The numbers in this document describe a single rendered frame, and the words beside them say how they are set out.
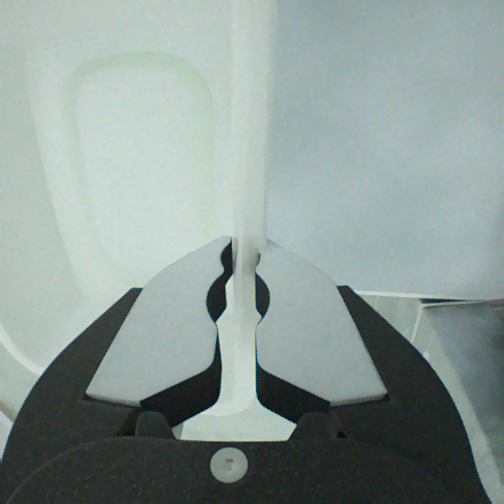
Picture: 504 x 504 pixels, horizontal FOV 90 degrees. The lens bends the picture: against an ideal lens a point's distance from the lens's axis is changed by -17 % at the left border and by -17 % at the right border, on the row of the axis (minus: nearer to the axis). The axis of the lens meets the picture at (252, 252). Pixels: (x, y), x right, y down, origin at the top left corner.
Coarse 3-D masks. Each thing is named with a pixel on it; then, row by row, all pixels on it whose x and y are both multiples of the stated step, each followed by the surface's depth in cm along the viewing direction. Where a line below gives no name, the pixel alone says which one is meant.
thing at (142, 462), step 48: (144, 432) 5; (48, 480) 4; (96, 480) 4; (144, 480) 4; (192, 480) 4; (240, 480) 4; (288, 480) 4; (336, 480) 4; (384, 480) 4; (432, 480) 4
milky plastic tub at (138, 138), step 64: (0, 0) 7; (64, 0) 9; (128, 0) 10; (192, 0) 11; (256, 0) 7; (0, 64) 13; (64, 64) 14; (128, 64) 14; (192, 64) 14; (256, 64) 8; (0, 128) 14; (64, 128) 16; (128, 128) 16; (192, 128) 15; (256, 128) 8; (0, 192) 15; (64, 192) 18; (128, 192) 18; (192, 192) 17; (256, 192) 9; (0, 256) 15; (64, 256) 21; (128, 256) 20; (256, 256) 11; (0, 320) 16; (64, 320) 21; (256, 320) 12
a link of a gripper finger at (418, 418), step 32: (384, 320) 7; (384, 352) 7; (416, 352) 6; (384, 384) 6; (416, 384) 6; (352, 416) 5; (384, 416) 5; (416, 416) 5; (448, 416) 5; (416, 448) 5; (448, 448) 4; (448, 480) 4; (480, 480) 4
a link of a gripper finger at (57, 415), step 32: (96, 320) 8; (64, 352) 7; (96, 352) 7; (64, 384) 6; (32, 416) 5; (64, 416) 5; (96, 416) 5; (128, 416) 5; (32, 448) 4; (64, 448) 5; (0, 480) 4
